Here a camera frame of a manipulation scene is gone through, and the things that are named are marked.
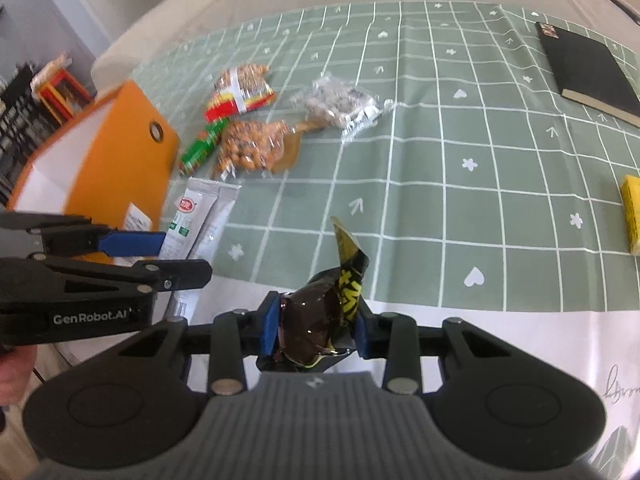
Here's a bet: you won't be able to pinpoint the grey white sachet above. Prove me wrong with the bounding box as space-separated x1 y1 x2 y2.
167 183 242 321
159 178 221 261

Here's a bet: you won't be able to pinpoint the red stool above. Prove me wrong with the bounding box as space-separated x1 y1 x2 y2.
39 71 96 127

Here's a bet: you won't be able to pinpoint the peanut packet with red label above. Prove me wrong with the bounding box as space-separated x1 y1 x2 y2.
205 63 276 123

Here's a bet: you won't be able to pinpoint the person's left hand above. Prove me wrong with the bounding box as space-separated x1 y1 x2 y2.
0 347 37 406

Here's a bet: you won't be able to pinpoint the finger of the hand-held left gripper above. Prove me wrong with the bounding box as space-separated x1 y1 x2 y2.
0 255 214 307
0 211 167 266

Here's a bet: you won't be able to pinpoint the dark packet with yellow print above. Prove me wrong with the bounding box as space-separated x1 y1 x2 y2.
257 216 371 373

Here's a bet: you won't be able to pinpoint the black notebook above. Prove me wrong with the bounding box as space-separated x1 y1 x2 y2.
535 21 640 128

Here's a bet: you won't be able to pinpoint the clear coated peanut packet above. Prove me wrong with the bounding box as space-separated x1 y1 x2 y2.
211 119 323 181

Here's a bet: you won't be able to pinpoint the green stick packet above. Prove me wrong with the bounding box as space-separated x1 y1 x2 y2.
179 120 230 177

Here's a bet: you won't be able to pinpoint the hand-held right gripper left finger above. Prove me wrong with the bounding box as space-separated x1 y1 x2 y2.
117 292 284 396

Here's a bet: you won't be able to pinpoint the clear packet of grey sweets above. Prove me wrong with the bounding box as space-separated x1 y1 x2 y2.
295 72 396 143

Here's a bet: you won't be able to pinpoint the black chairs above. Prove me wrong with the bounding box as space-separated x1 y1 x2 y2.
0 62 66 206

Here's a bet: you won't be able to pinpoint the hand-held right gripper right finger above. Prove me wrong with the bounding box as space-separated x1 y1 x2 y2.
351 304 507 394

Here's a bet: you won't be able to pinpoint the green grid tablecloth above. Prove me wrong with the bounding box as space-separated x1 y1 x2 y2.
65 0 640 480

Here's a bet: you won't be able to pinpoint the yellow small box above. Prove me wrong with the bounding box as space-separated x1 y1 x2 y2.
620 175 640 256

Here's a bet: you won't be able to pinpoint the orange cardboard box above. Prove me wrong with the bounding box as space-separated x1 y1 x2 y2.
5 80 181 266

